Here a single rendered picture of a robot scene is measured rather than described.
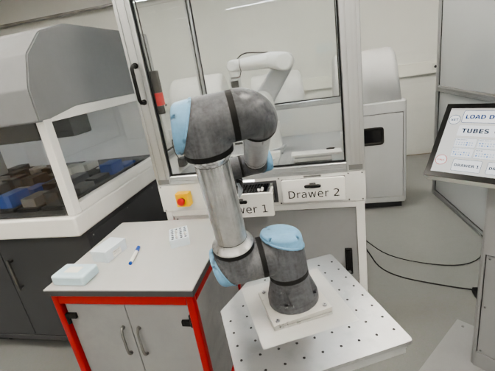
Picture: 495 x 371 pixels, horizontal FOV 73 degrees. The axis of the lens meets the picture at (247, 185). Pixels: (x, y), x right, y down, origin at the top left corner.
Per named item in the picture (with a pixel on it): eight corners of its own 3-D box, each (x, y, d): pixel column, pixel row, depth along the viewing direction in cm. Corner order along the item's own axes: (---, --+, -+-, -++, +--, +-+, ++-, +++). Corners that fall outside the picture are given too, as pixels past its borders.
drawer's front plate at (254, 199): (275, 216, 150) (272, 193, 146) (213, 218, 156) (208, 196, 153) (275, 214, 151) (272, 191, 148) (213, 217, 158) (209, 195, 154)
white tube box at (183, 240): (190, 244, 149) (188, 236, 147) (171, 249, 147) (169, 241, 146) (188, 232, 160) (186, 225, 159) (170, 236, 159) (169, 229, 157)
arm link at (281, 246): (314, 275, 94) (306, 232, 90) (267, 288, 93) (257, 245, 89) (302, 255, 105) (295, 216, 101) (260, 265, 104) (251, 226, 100)
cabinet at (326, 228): (373, 337, 181) (369, 200, 155) (194, 331, 204) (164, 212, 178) (355, 246, 268) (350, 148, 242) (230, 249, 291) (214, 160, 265)
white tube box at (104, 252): (107, 263, 143) (104, 252, 141) (93, 261, 147) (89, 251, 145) (127, 247, 154) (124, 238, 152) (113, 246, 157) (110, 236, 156)
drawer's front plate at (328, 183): (345, 199, 155) (345, 177, 152) (283, 202, 162) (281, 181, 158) (345, 197, 157) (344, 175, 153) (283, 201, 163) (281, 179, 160)
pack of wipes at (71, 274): (100, 271, 137) (97, 262, 136) (85, 286, 129) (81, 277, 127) (70, 271, 141) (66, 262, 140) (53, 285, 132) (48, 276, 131)
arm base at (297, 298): (328, 300, 98) (324, 271, 95) (283, 322, 93) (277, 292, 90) (301, 276, 111) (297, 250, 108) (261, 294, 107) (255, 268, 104)
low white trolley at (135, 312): (227, 440, 141) (191, 290, 116) (99, 427, 156) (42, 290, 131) (252, 336, 195) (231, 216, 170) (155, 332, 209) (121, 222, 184)
